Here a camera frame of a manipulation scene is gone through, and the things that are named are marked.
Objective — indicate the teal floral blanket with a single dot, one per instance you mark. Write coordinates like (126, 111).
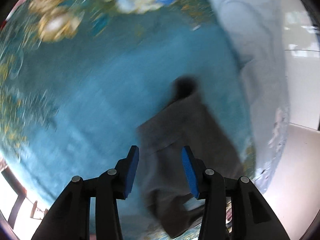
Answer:
(78, 77)

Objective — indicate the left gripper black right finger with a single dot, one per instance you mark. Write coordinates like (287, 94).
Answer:
(207, 184)

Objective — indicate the light grey daisy bedsheet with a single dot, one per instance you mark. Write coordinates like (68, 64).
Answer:
(254, 28)

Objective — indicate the dark grey fleece pants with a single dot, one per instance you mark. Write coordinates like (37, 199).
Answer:
(185, 121)

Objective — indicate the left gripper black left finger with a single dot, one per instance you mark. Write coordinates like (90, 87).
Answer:
(114, 184)

